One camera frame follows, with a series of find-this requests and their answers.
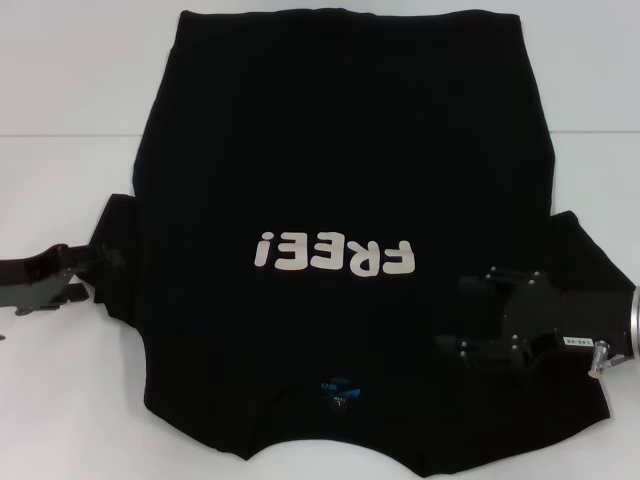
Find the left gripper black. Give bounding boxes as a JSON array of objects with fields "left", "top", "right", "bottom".
[{"left": 0, "top": 242, "right": 122, "bottom": 317}]

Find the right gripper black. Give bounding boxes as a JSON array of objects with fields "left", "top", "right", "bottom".
[{"left": 434, "top": 266, "right": 639, "bottom": 374}]

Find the black shirt with FREE print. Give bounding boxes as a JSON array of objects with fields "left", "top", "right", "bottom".
[{"left": 79, "top": 8, "right": 640, "bottom": 480}]

